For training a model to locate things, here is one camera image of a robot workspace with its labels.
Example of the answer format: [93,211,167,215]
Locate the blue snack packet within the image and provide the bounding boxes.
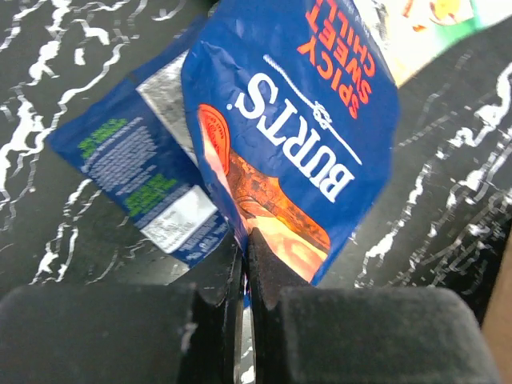
[47,17,228,266]

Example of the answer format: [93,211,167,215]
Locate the blue Burts crisps packet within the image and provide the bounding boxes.
[181,1,398,284]

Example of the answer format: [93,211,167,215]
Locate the green white snack bag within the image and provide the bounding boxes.
[355,0,511,86]

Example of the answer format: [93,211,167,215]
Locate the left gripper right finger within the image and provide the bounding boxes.
[246,230,500,383]

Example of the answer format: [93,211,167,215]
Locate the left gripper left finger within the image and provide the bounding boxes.
[1,236,243,383]

